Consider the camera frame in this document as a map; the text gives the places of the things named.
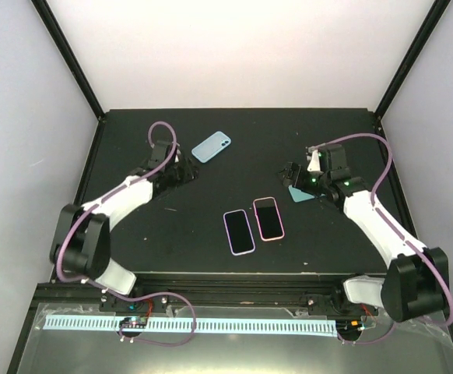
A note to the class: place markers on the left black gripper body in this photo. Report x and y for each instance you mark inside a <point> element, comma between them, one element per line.
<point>178,178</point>

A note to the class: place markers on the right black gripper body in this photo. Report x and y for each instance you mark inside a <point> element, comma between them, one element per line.
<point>310,186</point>

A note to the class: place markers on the red phone case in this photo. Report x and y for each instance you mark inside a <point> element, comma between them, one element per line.
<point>269,219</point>

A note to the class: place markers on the pink phone case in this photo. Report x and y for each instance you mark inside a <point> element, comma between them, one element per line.
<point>254,218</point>

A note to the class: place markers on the black phone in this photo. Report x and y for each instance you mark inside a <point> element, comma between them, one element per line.
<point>239,231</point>

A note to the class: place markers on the lilac phone case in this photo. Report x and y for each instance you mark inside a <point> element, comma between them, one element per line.
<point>230,241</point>

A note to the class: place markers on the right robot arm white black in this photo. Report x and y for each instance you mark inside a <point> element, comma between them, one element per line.
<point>416,282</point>

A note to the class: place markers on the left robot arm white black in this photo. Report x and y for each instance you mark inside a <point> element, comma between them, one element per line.
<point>81,247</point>

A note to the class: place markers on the teal phone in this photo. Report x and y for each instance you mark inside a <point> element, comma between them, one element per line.
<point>299,196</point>

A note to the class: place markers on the light blue phone case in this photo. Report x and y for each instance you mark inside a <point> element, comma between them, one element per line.
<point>211,146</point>

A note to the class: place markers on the right small circuit board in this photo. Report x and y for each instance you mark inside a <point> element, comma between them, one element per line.
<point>355,324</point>

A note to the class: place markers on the small circuit board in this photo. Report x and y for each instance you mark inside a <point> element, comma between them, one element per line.
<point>355,324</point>
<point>138,322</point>

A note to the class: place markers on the left small circuit board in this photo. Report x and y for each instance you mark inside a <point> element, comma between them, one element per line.
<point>138,322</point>

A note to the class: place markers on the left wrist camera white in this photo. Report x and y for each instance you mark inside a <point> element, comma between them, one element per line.
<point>177,156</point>

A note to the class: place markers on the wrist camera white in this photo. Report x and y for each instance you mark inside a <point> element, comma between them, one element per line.
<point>313,158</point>
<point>177,156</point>

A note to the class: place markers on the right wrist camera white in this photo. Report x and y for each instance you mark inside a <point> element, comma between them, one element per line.
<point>313,158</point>

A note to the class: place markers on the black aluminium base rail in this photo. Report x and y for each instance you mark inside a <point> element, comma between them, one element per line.
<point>318,294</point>

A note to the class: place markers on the light blue slotted cable duct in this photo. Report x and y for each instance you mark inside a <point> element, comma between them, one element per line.
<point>300,327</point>

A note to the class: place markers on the left black frame post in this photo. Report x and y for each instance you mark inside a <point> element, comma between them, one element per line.
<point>49,20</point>

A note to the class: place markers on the black frame post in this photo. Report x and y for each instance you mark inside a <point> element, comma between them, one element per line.
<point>49,20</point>
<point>414,50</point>

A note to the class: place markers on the right black frame post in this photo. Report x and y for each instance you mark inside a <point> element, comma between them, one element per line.
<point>414,50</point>

